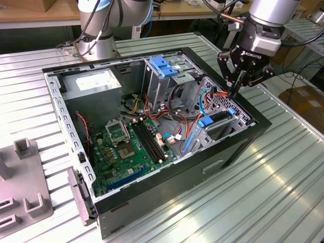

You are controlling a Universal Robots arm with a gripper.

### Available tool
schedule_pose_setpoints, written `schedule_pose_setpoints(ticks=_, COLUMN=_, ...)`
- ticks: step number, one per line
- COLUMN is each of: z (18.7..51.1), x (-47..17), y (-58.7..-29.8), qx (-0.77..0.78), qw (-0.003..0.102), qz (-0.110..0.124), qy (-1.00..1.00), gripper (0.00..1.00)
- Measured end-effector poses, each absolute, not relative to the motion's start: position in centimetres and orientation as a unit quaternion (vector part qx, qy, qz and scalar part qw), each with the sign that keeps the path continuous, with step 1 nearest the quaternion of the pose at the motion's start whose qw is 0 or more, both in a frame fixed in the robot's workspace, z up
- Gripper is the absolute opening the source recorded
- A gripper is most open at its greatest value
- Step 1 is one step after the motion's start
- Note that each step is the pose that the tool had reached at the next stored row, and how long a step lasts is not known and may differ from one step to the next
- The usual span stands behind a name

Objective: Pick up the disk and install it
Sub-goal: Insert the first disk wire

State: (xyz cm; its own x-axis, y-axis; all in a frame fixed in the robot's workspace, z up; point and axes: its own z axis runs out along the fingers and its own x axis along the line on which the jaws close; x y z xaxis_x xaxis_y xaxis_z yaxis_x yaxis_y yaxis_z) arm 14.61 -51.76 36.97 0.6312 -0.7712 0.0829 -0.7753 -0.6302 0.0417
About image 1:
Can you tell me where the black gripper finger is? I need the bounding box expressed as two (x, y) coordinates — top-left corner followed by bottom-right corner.
(217, 52), (241, 98)
(235, 64), (276, 98)

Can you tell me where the red orange power wire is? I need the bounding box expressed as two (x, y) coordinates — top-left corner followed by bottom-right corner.
(186, 86), (233, 136)

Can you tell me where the hard disk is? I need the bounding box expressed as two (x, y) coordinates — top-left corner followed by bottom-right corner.
(196, 107), (236, 129)

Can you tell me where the cardboard box with label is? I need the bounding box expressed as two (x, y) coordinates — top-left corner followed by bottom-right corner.
(278, 85), (324, 127)

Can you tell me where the metal slat side table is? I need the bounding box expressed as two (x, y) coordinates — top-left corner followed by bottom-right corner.
(278, 19), (324, 76)

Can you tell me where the blue plastic drive latch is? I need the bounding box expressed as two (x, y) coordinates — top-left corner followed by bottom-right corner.
(149, 57), (178, 78)

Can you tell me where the grey optical drive cage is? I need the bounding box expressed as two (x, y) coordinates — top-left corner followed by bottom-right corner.
(141, 52), (205, 112)

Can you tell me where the blue plastic strip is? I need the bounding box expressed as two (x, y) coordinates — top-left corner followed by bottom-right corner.
(182, 133), (195, 154)

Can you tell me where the black RAM slot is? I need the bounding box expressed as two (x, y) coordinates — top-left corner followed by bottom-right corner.
(133, 123), (159, 165)
(141, 120), (167, 159)
(135, 121), (161, 163)
(138, 120), (164, 161)

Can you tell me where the black open PC case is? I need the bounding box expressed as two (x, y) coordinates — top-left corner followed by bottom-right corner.
(42, 47), (273, 240)

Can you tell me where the CPU socket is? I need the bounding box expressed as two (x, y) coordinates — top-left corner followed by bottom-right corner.
(104, 118), (131, 146)

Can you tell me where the square chipset chip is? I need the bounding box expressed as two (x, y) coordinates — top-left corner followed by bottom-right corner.
(117, 145), (138, 160)

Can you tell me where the grey power supply unit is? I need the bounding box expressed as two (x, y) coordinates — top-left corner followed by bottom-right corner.
(60, 68), (123, 130)

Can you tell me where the green motherboard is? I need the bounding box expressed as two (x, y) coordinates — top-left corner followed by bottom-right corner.
(90, 117), (178, 198)

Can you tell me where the blue expansion slot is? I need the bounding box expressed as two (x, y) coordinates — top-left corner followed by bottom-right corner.
(105, 166), (148, 192)

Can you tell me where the wooden desk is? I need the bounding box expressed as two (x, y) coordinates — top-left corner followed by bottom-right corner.
(0, 0), (307, 30)

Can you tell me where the grey plastic case bezel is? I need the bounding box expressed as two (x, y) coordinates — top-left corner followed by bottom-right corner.
(67, 167), (98, 226)

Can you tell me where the grey parts rack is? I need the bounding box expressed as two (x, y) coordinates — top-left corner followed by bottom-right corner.
(0, 138), (55, 238)

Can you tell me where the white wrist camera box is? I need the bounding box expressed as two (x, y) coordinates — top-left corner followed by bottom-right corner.
(252, 34), (282, 57)

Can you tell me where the red wire bundle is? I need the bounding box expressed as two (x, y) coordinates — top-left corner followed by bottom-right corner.
(143, 94), (169, 121)

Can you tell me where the blue SATA wire white label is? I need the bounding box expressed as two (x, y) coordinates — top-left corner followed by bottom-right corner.
(163, 133), (183, 144)

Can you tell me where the yellow black wire bundle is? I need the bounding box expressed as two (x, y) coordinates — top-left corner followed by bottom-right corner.
(121, 93), (143, 114)

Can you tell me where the red black twisted wire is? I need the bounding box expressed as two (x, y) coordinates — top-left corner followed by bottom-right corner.
(75, 112), (91, 154)

